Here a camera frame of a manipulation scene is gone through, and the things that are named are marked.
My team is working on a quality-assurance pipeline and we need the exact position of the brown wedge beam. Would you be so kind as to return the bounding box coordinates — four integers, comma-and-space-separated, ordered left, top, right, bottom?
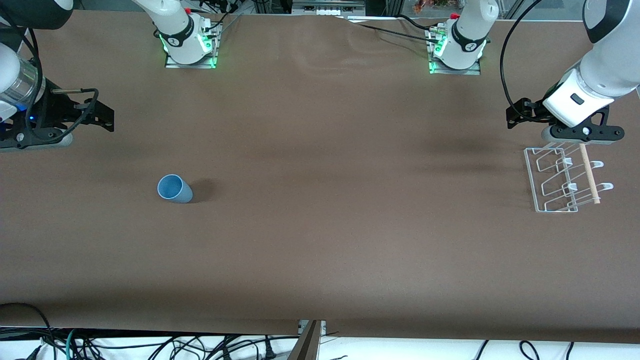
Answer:
287, 320, 322, 360

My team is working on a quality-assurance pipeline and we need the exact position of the short black table cable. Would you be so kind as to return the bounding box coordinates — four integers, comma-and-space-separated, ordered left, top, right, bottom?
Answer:
397, 14, 441, 32

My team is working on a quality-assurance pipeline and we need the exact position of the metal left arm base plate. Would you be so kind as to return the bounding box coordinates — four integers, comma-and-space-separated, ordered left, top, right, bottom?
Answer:
429, 27, 482, 76

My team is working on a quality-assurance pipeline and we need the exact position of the small metal edge bracket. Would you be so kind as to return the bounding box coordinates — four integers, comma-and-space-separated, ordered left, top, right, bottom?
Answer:
298, 320, 327, 336

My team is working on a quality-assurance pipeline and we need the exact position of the black looped floor cable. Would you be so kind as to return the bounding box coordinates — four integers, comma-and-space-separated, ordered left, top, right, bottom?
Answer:
0, 302, 53, 360

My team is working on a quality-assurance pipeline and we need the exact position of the brown table cover sheet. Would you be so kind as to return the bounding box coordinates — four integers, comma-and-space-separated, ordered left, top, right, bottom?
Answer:
0, 10, 640, 345

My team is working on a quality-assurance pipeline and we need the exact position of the blue plastic cup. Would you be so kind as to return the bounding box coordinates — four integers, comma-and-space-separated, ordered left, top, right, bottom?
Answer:
157, 174, 194, 204

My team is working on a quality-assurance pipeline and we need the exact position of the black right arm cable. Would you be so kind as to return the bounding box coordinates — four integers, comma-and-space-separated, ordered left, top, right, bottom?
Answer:
0, 15, 99, 146

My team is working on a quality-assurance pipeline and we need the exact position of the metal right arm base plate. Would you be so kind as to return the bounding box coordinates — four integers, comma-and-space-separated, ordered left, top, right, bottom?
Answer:
165, 22, 219, 69

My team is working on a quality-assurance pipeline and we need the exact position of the long black table cable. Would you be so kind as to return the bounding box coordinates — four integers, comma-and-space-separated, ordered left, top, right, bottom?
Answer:
345, 17, 443, 45

